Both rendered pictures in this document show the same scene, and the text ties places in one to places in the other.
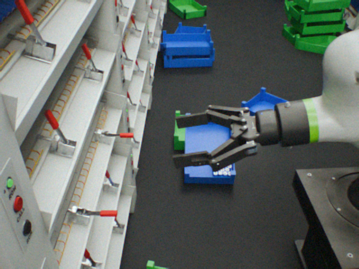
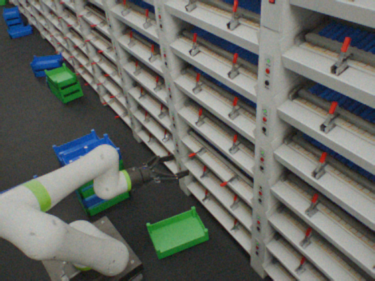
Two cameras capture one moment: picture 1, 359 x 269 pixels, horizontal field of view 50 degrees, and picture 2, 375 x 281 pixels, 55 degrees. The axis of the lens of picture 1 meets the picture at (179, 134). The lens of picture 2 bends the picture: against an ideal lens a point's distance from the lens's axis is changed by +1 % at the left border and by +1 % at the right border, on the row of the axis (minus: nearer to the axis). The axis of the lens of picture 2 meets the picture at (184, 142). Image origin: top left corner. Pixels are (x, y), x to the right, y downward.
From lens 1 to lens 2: 1.92 m
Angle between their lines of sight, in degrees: 99
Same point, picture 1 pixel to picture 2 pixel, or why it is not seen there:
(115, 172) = (244, 217)
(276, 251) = not seen: outside the picture
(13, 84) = (188, 83)
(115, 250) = (224, 221)
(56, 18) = (218, 101)
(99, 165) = (220, 170)
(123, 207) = (246, 243)
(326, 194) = not seen: hidden behind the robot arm
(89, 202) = (206, 158)
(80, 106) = (217, 137)
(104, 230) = (215, 191)
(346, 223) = not seen: hidden behind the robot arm
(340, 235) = (108, 231)
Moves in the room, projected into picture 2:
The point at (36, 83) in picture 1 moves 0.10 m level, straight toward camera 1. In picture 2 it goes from (186, 87) to (169, 83)
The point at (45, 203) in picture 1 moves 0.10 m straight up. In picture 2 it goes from (185, 114) to (183, 97)
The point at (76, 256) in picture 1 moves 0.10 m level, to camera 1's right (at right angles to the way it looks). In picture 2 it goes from (191, 146) to (175, 153)
